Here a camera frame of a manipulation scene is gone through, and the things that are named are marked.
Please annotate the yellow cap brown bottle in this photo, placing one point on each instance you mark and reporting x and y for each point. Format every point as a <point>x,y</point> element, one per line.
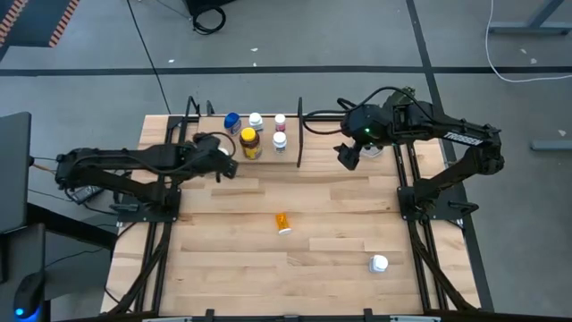
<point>249,136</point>

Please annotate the black metal rig frame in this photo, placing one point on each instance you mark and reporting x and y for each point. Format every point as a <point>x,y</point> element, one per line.
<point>326,119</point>

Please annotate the black box on floor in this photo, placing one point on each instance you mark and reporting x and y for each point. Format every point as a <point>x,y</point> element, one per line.
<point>205,4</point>

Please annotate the black power adapter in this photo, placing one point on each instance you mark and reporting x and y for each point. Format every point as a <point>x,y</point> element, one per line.
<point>87,194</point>

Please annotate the grey metal table leg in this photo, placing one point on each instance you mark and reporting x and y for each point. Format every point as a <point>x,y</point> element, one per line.
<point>527,29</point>

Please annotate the white melatonin bottle blue label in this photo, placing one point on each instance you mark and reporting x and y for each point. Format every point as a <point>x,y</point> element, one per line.
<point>255,120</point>

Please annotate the white cap clear bottle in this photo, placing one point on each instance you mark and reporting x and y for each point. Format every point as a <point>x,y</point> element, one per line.
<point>280,139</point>

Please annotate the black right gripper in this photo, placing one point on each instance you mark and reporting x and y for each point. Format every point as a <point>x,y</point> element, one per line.
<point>353,140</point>

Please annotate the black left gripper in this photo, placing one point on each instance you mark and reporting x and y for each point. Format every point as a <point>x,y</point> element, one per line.
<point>217,166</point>

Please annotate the blue lid Tums jar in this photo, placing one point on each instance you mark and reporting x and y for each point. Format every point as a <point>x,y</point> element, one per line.
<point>232,121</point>

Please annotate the small white pill bottle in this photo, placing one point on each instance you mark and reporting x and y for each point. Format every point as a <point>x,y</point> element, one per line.
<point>379,263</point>

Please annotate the black frame bracket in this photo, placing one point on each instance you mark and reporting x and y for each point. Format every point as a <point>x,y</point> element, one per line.
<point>367,315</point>
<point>209,315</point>

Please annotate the pink bottle white cap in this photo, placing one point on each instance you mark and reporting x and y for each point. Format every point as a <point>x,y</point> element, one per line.
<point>280,120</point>

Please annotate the dark mat with orange stripes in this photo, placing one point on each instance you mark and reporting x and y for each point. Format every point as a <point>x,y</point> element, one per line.
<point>31,22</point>

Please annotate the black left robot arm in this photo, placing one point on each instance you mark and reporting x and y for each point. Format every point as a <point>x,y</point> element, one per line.
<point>134,158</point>

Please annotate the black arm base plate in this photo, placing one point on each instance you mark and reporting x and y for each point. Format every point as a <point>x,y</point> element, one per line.
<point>406,214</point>
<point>152,218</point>

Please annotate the dark grey monitor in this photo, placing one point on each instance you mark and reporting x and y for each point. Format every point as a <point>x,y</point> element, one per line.
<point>13,170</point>

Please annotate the white hexagonal plant pot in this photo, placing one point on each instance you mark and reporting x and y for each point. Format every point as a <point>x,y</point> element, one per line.
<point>373,153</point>

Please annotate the orange pill bottle white cap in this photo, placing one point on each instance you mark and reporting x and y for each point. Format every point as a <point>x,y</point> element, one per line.
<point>282,221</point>

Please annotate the silver metal plate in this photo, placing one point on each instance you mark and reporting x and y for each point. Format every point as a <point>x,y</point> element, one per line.
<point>415,319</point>
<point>167,319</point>

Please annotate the grey metal bar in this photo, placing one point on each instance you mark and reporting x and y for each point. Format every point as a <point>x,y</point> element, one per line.
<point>552,145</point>

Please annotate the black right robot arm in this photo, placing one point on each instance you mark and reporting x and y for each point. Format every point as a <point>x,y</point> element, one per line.
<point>465,136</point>

